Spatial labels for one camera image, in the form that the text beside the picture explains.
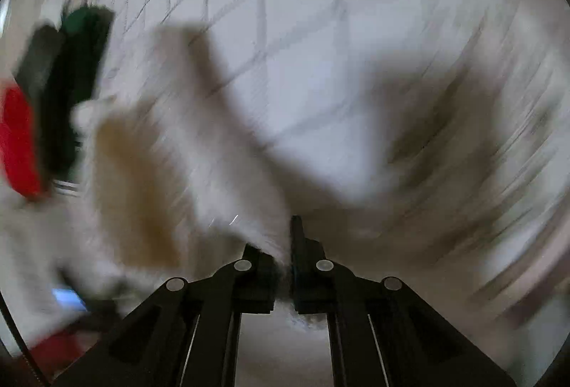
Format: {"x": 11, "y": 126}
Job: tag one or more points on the red garment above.
{"x": 18, "y": 142}

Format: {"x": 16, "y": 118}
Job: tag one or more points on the white fuzzy sweater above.
{"x": 187, "y": 173}

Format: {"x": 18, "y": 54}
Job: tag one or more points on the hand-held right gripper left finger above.
{"x": 258, "y": 280}

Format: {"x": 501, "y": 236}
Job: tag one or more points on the black knit garment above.
{"x": 62, "y": 111}

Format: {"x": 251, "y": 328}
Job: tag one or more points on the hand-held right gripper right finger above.
{"x": 307, "y": 280}

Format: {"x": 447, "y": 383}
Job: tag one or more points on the dark green knit garment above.
{"x": 87, "y": 31}

